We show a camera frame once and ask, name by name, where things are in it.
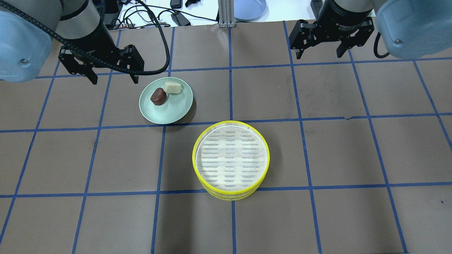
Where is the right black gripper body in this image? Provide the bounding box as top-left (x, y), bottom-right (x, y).
top-left (289, 16), bottom-right (375, 49)

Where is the white steamed bun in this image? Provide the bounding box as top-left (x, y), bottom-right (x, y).
top-left (163, 80), bottom-right (183, 94)

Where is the yellow steamer layer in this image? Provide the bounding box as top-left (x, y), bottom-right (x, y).
top-left (192, 120), bottom-right (270, 194)
top-left (201, 181), bottom-right (263, 201)

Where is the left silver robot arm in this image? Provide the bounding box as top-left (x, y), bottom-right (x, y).
top-left (0, 0), bottom-right (145, 82)

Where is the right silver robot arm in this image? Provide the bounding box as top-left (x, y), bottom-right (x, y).
top-left (289, 0), bottom-right (452, 59)

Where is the brown steamed bun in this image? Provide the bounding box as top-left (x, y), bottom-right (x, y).
top-left (150, 88), bottom-right (168, 106)

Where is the light green plate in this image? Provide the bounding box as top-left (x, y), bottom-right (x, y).
top-left (138, 77), bottom-right (194, 125)

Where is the blue plate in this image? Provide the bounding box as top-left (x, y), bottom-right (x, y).
top-left (233, 0), bottom-right (267, 22)

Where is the small black power brick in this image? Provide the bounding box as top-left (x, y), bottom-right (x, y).
top-left (171, 12), bottom-right (191, 27)

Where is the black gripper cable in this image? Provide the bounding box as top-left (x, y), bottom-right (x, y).
top-left (0, 0), bottom-right (171, 76)

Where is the aluminium frame post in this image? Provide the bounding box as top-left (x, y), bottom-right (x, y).
top-left (218, 0), bottom-right (236, 28)

